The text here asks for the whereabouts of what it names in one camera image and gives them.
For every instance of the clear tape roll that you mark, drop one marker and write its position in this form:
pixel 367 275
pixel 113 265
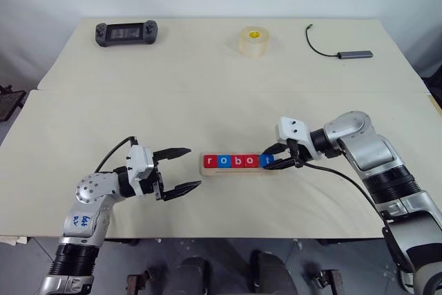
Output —
pixel 253 44

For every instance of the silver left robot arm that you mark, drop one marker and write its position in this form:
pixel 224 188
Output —
pixel 89 191

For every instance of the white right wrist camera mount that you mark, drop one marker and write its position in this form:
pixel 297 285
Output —
pixel 293 129

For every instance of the dark rounded shape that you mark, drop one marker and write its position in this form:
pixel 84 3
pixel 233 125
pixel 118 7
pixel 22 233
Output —
pixel 193 277

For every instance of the black handheld game controller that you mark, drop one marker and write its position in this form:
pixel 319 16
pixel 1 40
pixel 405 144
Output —
pixel 126 33

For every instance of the black stand base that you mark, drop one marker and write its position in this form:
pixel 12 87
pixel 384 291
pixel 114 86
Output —
pixel 10 101

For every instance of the blue letter tile t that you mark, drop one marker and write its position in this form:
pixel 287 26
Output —
pixel 266 161

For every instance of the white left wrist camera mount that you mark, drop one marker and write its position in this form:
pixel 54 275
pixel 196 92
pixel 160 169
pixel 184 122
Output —
pixel 139 162

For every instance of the blue letter tile o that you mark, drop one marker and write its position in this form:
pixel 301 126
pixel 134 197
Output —
pixel 224 161

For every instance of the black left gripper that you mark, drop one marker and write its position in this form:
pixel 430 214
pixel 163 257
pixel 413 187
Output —
pixel 156 184

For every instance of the red letter tile r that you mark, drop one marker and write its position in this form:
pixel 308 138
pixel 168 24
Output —
pixel 210 161

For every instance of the rusty metal bracket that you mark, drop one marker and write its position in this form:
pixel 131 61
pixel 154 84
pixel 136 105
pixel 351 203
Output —
pixel 134 284
pixel 333 281

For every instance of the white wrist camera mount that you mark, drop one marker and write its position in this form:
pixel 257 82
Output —
pixel 293 129
pixel 139 162

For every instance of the red letter tile b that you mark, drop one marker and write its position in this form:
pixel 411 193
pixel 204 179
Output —
pixel 237 161

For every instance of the wooden letter tray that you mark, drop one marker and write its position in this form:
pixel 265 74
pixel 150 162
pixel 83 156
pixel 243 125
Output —
pixel 235 171

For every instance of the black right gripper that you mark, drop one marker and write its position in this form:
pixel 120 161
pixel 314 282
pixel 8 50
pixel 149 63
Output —
pixel 300 151

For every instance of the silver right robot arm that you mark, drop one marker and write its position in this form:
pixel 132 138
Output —
pixel 373 150

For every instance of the red letter tile o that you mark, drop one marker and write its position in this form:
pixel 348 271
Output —
pixel 250 161

